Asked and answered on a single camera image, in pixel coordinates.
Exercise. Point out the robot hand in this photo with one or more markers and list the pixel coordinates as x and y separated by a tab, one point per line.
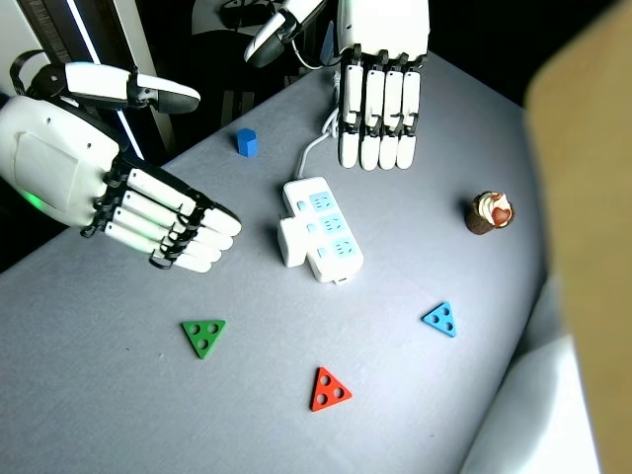
382	29
49	158

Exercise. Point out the white power strip blue sockets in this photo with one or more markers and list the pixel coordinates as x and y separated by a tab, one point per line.
338	247

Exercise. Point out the white plug-in charger adapter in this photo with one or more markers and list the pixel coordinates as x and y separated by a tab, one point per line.
291	242

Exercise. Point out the white upright panel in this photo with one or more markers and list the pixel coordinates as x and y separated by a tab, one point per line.
143	54

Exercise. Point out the blue hexagonal block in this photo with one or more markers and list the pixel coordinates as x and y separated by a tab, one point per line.
247	143

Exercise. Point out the toy chocolate cupcake with cream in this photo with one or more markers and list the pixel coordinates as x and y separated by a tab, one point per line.
486	214

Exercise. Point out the green triangle block three holes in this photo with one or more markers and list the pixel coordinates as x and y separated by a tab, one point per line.
203	337

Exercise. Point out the brown board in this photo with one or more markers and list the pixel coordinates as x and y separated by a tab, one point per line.
592	197

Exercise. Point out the blue triangle block three holes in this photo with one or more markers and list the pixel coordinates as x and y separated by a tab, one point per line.
434	320

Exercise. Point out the grey table cloth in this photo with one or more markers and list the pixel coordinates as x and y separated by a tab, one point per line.
247	419

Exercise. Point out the red triangle block three holes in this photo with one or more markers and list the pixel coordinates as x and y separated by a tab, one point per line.
330	392

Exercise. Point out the white backdrop sheet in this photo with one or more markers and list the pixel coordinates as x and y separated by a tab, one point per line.
533	419

